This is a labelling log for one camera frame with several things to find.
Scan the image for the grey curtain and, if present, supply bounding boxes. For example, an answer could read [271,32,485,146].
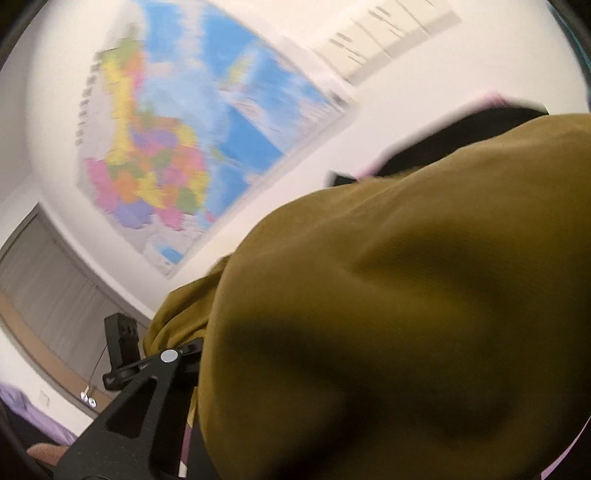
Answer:
[0,203,155,393]

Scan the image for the person's left forearm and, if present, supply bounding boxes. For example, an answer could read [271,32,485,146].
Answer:
[27,442,71,468]

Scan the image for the wooden ledge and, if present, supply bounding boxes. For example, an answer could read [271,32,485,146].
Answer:
[0,295,105,416]

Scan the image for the olive green jacket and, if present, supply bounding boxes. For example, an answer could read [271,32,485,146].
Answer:
[143,111,591,480]

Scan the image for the purple cloth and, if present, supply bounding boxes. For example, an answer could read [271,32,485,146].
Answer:
[0,382,78,445]

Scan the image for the colourful wall map poster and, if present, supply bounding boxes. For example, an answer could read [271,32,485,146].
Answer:
[74,0,296,278]

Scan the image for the blue world map poster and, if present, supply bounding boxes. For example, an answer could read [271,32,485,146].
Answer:
[139,0,358,176]

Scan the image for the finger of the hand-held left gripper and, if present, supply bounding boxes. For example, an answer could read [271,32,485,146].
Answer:
[102,356,162,390]

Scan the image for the white wall chart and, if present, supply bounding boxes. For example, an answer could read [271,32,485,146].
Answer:
[316,0,463,85]

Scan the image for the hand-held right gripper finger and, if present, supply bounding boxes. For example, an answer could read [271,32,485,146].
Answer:
[54,338,221,480]

